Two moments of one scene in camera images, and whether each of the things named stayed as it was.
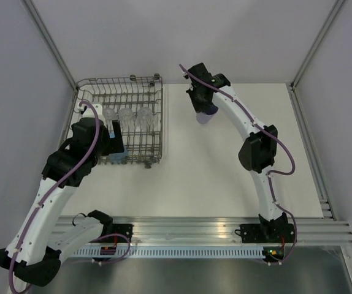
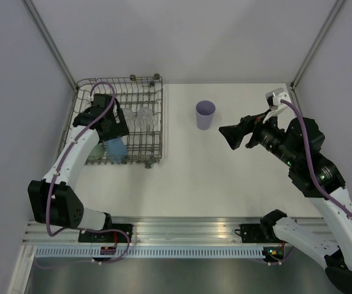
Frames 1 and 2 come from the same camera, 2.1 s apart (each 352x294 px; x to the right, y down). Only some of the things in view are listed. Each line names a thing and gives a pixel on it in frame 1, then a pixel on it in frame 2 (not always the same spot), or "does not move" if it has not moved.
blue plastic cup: (118, 158) does not move
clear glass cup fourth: (145, 117) does not move
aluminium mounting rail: (216, 229) does not move
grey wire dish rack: (138, 101) does not move
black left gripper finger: (116, 144) -> (121, 128)
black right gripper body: (200, 104) -> (270, 136)
